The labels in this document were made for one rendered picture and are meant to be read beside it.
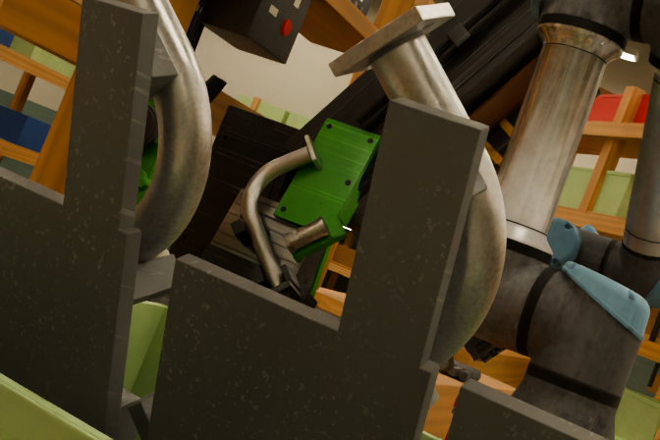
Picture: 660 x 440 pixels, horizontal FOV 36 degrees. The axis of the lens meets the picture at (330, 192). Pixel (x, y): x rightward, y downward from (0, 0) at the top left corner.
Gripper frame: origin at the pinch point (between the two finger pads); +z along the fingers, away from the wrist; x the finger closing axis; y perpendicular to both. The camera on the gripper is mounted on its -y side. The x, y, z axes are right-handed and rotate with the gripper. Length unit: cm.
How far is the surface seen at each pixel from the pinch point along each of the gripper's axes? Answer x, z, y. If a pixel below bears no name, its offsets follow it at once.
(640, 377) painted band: 895, 32, -43
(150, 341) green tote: -83, 0, 4
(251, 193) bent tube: -3.0, 9.6, -38.8
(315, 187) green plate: 1.9, 0.2, -34.8
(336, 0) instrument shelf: 17, -20, -72
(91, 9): -119, -24, 1
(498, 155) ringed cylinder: 30, -28, -29
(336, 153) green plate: 3.8, -5.8, -38.5
